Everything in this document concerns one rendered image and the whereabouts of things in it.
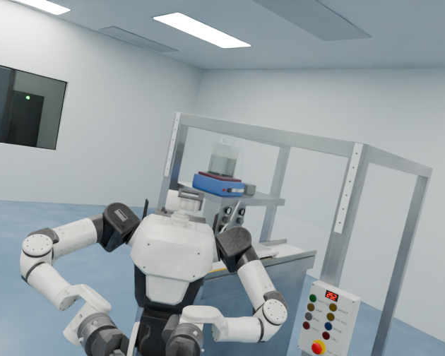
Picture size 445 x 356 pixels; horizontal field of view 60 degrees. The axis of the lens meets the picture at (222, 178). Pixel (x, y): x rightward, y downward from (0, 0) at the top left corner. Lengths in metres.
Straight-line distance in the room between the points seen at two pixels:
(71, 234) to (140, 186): 6.33
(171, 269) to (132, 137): 6.12
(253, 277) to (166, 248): 0.30
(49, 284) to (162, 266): 0.35
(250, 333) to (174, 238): 0.37
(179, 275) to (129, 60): 6.17
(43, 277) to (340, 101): 4.94
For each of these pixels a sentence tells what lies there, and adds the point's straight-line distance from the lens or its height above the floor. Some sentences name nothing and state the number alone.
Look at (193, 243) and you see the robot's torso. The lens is 1.28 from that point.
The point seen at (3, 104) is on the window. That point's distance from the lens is 6.73.
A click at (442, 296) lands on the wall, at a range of 4.94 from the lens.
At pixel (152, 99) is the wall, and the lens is 7.46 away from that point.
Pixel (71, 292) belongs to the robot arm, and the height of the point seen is 1.13.
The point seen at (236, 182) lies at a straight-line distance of 1.76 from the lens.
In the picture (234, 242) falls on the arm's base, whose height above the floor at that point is 1.27.
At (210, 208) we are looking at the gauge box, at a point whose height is 1.25.
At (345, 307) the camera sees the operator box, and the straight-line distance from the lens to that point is 1.50.
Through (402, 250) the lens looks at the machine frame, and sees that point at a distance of 2.60.
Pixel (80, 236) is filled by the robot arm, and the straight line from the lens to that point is 1.30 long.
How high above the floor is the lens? 1.60
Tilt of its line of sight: 6 degrees down
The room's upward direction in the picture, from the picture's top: 12 degrees clockwise
